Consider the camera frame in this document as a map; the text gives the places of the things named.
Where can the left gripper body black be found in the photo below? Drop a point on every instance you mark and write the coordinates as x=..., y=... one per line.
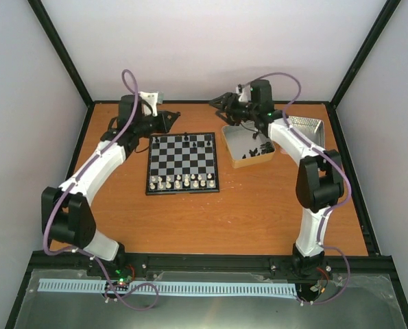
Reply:
x=142, y=127

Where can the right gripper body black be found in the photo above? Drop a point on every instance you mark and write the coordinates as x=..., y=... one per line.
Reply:
x=236, y=113

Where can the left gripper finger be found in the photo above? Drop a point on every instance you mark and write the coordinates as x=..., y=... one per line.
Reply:
x=171, y=115
x=167, y=124

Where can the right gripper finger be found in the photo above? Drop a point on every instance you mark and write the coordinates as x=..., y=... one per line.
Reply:
x=221, y=100
x=222, y=116

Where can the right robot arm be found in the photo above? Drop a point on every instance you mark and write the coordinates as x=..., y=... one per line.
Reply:
x=320, y=180

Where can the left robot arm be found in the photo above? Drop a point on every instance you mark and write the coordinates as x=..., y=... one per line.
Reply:
x=66, y=210

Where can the black silver chess board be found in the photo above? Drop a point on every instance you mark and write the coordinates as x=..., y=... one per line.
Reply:
x=172, y=158

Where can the yellow metal tin box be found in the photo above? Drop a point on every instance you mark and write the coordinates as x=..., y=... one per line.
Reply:
x=246, y=145

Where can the white king piece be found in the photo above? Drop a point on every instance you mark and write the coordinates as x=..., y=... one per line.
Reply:
x=186, y=180

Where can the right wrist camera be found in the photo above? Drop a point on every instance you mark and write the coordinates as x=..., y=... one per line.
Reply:
x=242, y=92

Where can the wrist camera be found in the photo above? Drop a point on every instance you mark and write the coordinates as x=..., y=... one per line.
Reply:
x=149, y=102
x=242, y=92

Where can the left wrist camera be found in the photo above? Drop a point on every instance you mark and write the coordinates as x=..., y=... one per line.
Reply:
x=149, y=102

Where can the light blue cable duct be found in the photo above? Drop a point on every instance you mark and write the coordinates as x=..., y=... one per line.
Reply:
x=194, y=289

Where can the metal base plate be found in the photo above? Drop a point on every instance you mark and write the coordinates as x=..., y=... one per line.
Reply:
x=368, y=301

